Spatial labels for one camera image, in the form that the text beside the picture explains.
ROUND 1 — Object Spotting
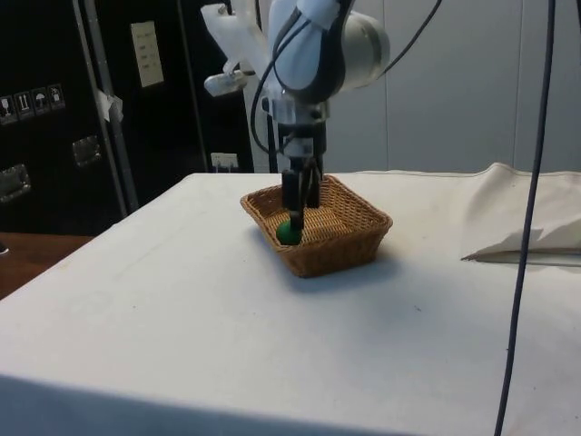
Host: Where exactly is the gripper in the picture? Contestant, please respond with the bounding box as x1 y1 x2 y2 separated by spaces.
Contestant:
278 120 329 247

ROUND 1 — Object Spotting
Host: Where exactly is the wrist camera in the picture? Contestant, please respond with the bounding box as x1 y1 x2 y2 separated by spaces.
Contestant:
203 71 247 97

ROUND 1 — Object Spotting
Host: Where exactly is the black cabinet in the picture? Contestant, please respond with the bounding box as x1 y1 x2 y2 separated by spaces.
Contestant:
0 0 256 236

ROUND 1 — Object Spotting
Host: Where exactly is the brown wicker basket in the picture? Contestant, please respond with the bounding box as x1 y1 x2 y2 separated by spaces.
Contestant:
239 173 394 280

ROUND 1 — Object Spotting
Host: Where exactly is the green ball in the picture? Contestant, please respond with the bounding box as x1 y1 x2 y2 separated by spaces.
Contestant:
275 220 303 247

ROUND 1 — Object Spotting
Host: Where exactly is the black cable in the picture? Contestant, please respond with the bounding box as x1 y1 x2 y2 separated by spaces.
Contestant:
251 0 300 156
383 0 444 76
493 0 557 436

